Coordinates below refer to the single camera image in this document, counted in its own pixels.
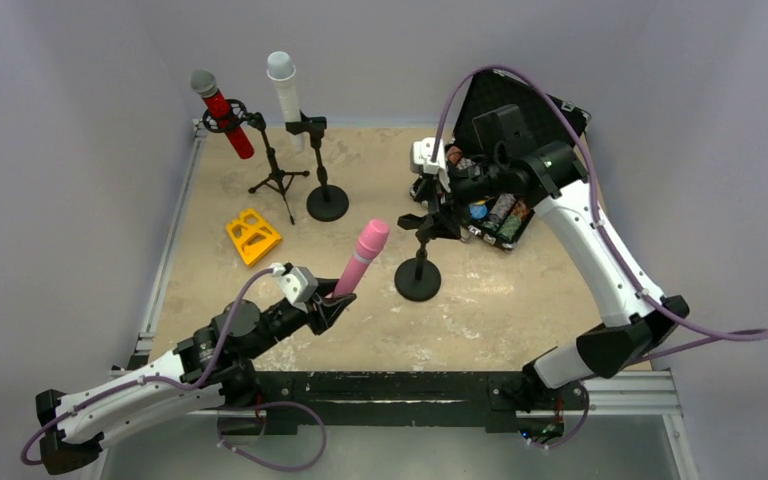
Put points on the white microphone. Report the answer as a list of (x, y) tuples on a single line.
[(281, 71)]

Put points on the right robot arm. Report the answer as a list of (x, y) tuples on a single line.
[(636, 315)]

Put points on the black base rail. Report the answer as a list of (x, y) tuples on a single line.
[(495, 401)]

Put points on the red glitter microphone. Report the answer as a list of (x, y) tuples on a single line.
[(204, 84)]

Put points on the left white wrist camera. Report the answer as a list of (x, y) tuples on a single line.
[(297, 284)]

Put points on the pink microphone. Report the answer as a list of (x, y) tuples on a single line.
[(369, 245)]

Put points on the yellow plastic bracket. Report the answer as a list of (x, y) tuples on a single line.
[(252, 236)]

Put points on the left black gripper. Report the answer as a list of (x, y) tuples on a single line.
[(317, 312)]

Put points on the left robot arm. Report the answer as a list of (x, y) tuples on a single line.
[(213, 368)]

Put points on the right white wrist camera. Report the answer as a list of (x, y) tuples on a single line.
[(426, 159)]

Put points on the black poker chip case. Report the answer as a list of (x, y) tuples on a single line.
[(546, 119)]

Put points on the black round-base stand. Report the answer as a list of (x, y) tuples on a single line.
[(418, 279), (326, 202)]

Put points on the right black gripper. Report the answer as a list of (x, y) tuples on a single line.
[(437, 196)]

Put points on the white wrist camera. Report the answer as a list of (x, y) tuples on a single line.
[(297, 284), (426, 159)]

